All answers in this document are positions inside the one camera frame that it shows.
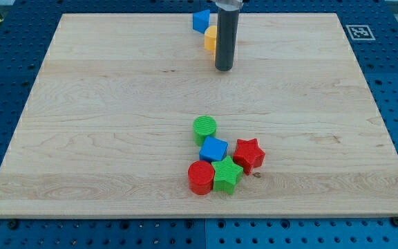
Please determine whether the blue triangle block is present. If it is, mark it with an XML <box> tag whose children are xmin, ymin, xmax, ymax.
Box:
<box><xmin>192</xmin><ymin>10</ymin><xmax>210</xmax><ymax>34</ymax></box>

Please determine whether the red cylinder block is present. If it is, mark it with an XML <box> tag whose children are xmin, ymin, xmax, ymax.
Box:
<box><xmin>187</xmin><ymin>160</ymin><xmax>215</xmax><ymax>195</ymax></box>

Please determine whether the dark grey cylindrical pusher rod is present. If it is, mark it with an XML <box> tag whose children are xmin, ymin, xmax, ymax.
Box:
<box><xmin>215</xmin><ymin>8</ymin><xmax>239</xmax><ymax>72</ymax></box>

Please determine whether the blue cube block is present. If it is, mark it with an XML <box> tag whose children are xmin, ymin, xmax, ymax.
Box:
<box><xmin>199</xmin><ymin>136</ymin><xmax>228</xmax><ymax>163</ymax></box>

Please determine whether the yellow block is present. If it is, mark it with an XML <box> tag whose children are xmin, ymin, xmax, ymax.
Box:
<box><xmin>204</xmin><ymin>26</ymin><xmax>217</xmax><ymax>51</ymax></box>

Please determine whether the red star block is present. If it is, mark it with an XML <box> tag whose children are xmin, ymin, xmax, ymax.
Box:
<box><xmin>233</xmin><ymin>138</ymin><xmax>265</xmax><ymax>175</ymax></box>

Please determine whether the green star block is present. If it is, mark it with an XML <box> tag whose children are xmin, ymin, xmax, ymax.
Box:
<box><xmin>211</xmin><ymin>156</ymin><xmax>243</xmax><ymax>195</ymax></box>

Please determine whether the light wooden board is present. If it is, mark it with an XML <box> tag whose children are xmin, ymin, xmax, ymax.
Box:
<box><xmin>0</xmin><ymin>13</ymin><xmax>398</xmax><ymax>219</ymax></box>

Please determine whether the green cylinder block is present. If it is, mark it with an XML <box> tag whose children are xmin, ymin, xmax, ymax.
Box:
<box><xmin>193</xmin><ymin>116</ymin><xmax>217</xmax><ymax>147</ymax></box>

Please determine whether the white fiducial marker tag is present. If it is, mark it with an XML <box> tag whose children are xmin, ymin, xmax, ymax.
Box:
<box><xmin>345</xmin><ymin>24</ymin><xmax>375</xmax><ymax>41</ymax></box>

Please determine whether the clear pusher rod mount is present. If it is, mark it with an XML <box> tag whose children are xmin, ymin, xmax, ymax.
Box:
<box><xmin>212</xmin><ymin>0</ymin><xmax>243</xmax><ymax>10</ymax></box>

